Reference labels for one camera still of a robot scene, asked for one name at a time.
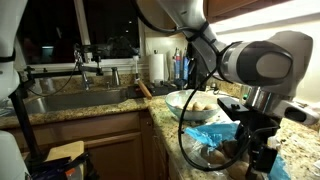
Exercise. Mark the stainless steel sink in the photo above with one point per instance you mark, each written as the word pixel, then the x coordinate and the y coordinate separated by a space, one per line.
pixel 76 100

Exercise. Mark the large brown potato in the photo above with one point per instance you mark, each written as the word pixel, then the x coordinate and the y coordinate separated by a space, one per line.
pixel 238 170

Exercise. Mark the metal faucet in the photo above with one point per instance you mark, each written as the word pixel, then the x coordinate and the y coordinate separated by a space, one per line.
pixel 85 78

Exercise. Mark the under-cabinet strip light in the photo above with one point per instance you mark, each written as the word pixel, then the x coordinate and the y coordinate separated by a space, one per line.
pixel 266 18

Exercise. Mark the clear glass bowl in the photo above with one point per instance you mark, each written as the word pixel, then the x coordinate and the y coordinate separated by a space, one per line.
pixel 173 100

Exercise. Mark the metal soap dispenser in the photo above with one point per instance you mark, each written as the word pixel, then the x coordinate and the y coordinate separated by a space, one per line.
pixel 115 77

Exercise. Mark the black tray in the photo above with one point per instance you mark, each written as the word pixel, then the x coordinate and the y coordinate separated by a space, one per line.
pixel 161 90

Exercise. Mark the wooden lower cabinet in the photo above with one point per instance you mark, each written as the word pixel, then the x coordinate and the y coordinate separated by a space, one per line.
pixel 110 150

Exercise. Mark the metal cup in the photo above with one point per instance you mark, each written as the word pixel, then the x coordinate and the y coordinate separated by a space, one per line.
pixel 246 89

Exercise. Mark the white dish brush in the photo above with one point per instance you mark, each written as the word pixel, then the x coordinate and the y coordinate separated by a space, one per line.
pixel 135 68

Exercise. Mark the dark kitchen window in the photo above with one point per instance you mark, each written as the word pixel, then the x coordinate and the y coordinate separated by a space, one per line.
pixel 110 26

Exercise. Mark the white paper towel roll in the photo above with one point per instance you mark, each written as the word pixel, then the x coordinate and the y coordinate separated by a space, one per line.
pixel 156 68

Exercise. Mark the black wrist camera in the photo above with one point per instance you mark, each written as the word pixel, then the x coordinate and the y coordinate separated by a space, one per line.
pixel 233 108

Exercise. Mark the blue white plastic potato bag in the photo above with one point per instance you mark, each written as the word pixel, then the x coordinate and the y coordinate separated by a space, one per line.
pixel 213 131

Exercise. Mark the blue bottle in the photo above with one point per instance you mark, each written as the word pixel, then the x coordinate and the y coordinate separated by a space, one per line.
pixel 177 66
pixel 185 68

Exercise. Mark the wooden cabinet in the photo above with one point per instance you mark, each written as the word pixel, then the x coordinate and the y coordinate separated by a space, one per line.
pixel 240 8
pixel 110 150

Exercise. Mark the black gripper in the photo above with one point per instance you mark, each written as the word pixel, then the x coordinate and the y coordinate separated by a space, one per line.
pixel 260 130

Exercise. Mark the cardboard box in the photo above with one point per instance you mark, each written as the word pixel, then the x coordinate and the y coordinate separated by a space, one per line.
pixel 63 151

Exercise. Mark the black countertop appliance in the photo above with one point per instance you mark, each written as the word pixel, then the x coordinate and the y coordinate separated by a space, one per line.
pixel 195 78

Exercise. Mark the white grey Franka robot arm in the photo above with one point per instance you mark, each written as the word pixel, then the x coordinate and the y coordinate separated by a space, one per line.
pixel 263 63

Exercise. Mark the black stand pole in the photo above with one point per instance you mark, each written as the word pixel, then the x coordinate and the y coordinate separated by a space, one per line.
pixel 26 130

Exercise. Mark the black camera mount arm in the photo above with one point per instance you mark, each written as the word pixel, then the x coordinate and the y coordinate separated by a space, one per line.
pixel 60 73

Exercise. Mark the black stereo camera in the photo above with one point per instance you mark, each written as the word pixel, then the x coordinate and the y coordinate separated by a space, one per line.
pixel 110 50

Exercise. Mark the wooden upper cabinet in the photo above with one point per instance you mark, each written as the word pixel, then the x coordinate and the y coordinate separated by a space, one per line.
pixel 240 8

